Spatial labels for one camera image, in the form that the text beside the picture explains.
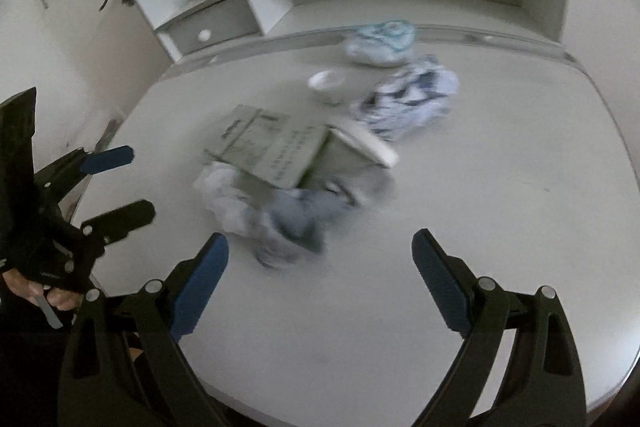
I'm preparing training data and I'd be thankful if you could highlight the teal white wrapper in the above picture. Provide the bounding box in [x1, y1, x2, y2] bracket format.
[343, 20, 416, 68]

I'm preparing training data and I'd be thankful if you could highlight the blue white crumpled wrapper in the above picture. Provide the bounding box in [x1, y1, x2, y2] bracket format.
[350, 55, 460, 142]

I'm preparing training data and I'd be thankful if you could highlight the small drawer with knob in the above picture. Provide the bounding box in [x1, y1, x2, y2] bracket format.
[167, 0, 259, 54]

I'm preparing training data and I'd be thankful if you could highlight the person's left hand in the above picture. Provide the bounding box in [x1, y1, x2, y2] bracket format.
[2, 269, 82, 311]

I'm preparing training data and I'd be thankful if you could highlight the small white cup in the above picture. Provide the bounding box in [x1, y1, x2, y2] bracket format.
[307, 69, 346, 106]

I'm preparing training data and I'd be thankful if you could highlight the white grey crumpled tissue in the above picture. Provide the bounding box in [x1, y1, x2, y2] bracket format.
[193, 161, 358, 270]

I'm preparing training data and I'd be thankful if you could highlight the white oblong lid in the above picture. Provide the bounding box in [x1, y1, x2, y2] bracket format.
[328, 122, 399, 169]

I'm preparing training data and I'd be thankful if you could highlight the green printed cardboard box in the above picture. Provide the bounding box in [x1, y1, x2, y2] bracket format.
[203, 104, 380, 190]

